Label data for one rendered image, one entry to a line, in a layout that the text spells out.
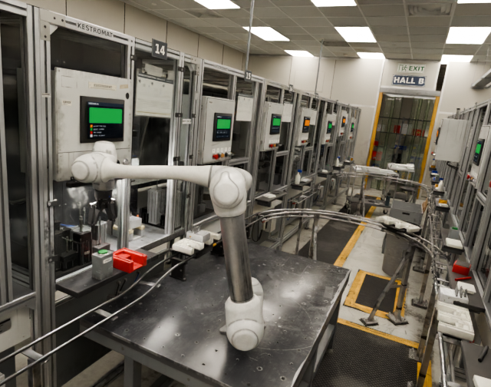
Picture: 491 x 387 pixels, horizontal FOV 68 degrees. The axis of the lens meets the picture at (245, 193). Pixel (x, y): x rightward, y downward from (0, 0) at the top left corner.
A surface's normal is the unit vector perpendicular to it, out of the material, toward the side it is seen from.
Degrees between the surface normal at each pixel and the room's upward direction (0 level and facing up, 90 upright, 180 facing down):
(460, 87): 90
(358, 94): 90
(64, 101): 90
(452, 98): 90
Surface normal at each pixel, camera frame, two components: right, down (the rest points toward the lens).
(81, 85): 0.90, 0.18
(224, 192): -0.03, 0.12
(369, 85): -0.43, 0.16
